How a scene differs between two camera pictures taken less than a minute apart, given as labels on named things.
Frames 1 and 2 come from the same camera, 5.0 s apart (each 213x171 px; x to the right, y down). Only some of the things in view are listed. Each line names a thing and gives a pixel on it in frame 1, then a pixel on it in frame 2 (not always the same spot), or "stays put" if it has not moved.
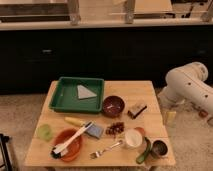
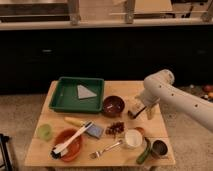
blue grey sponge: [95, 131] stays put
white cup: [133, 137] stays put
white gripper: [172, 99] to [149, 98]
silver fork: [99, 152] stays put
